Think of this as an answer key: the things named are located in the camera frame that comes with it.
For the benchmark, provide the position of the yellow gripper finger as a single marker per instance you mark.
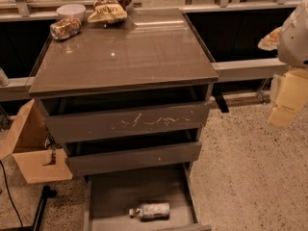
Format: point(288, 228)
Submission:
point(270, 41)
point(288, 95)

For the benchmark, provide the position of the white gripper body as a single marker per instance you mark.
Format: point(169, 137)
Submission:
point(295, 43)

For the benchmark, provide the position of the clear plastic water bottle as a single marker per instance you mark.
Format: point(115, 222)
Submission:
point(150, 211)

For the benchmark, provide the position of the grey top drawer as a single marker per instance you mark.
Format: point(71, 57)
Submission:
point(125, 113)

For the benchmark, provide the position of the grey drawer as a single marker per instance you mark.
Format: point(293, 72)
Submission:
point(117, 154)
point(110, 197)
point(125, 113)

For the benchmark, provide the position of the grey drawer cabinet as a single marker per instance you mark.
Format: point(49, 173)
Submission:
point(151, 49)

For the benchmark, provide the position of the grey bottom drawer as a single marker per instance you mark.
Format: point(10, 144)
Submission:
point(110, 197)

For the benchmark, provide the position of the grey middle drawer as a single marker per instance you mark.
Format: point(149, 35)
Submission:
point(117, 154)

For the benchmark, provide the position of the metal railing beam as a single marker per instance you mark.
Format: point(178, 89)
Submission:
point(249, 69)

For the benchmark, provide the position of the yellow chip bag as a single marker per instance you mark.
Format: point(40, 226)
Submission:
point(108, 13)

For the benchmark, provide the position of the white bowl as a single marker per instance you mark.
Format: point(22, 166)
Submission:
point(72, 10)

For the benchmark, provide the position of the lying metal can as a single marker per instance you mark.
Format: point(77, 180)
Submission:
point(65, 28)

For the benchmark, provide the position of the open cardboard box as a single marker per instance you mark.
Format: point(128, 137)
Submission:
point(25, 141)

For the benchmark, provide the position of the black stand leg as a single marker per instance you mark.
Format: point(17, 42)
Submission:
point(47, 193)

